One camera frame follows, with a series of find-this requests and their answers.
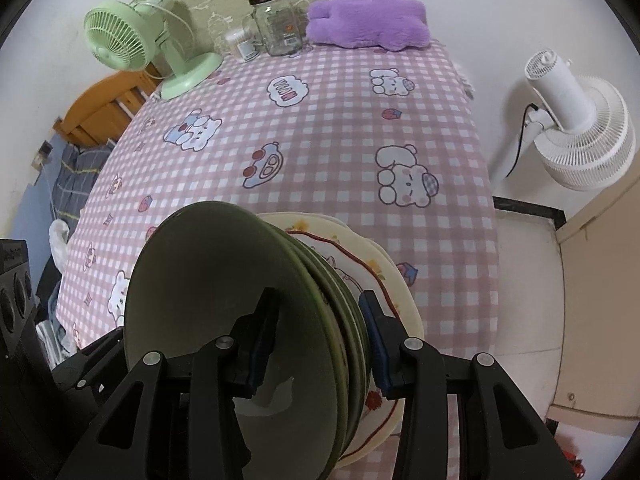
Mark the black fan cable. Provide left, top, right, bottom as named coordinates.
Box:
left=504, top=102, right=538, bottom=177

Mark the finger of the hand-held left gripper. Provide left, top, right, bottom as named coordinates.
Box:
left=52, top=327, right=128, bottom=411

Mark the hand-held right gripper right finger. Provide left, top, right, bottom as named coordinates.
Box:
left=359, top=290, right=576, bottom=480

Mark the olive green plate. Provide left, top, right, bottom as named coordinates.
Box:
left=124, top=201, right=351, bottom=480

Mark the white plastic bag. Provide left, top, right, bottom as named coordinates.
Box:
left=47, top=219, right=71, bottom=271

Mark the glass jar with dark lid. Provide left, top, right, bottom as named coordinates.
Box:
left=248, top=0, right=307, bottom=57

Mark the red patterned object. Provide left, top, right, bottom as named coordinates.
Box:
left=562, top=452, right=593, bottom=480

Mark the large scalloped floral plate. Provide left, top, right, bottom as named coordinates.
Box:
left=255, top=212, right=426, bottom=468

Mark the round yellow floral plate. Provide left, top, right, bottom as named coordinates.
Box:
left=330, top=227, right=401, bottom=321

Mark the black speaker box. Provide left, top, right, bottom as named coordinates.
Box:
left=0, top=239, right=38, bottom=361

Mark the pink checked tablecloth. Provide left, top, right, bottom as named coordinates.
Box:
left=55, top=40, right=500, bottom=480

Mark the wooden bed headboard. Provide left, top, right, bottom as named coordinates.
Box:
left=52, top=69, right=163, bottom=148

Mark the green desk fan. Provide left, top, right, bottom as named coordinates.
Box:
left=83, top=0, right=223, bottom=101

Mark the cotton swab box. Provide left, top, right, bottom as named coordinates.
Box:
left=224, top=27, right=251, bottom=58

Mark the white floor fan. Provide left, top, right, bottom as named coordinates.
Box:
left=489, top=49, right=637, bottom=192

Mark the grey plaid pillow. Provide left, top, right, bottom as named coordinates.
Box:
left=52, top=142, right=113, bottom=221

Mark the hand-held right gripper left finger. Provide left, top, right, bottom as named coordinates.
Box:
left=57, top=287, right=281, bottom=480

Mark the purple plush toy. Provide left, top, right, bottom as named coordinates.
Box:
left=305, top=0, right=432, bottom=52

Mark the clear glass cup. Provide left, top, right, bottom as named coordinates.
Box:
left=241, top=10, right=268, bottom=56

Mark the blue-grey clothes pile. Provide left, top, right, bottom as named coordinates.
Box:
left=35, top=260, right=76, bottom=356

